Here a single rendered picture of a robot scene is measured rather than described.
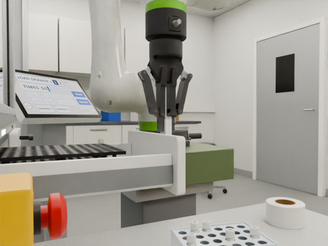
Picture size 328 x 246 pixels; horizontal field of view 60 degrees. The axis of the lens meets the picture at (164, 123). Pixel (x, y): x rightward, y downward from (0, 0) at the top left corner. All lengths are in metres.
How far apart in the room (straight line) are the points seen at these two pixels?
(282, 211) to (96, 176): 0.34
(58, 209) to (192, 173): 0.64
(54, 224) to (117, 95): 0.64
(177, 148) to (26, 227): 0.33
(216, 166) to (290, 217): 0.39
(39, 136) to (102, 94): 0.77
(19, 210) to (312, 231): 0.49
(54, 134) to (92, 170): 1.13
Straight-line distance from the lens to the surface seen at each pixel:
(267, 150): 4.43
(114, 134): 3.73
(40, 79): 1.64
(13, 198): 0.25
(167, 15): 0.63
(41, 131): 1.57
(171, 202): 0.95
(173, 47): 0.62
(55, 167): 0.49
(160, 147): 0.59
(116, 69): 0.90
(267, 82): 4.44
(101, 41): 0.94
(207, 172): 0.91
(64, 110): 1.55
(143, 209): 0.91
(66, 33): 4.07
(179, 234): 0.44
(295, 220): 0.60
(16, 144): 0.78
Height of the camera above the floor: 0.97
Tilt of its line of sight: 1 degrees down
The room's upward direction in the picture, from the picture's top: straight up
